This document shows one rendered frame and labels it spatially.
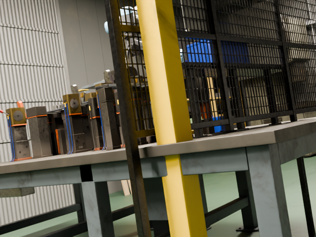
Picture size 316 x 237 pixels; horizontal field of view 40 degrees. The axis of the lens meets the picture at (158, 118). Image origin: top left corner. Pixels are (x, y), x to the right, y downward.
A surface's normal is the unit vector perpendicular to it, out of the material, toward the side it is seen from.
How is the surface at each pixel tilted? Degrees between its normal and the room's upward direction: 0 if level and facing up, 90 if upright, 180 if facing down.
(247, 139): 90
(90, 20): 90
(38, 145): 90
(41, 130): 90
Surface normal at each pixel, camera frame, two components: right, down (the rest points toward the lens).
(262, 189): -0.58, 0.06
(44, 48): 0.80, -0.14
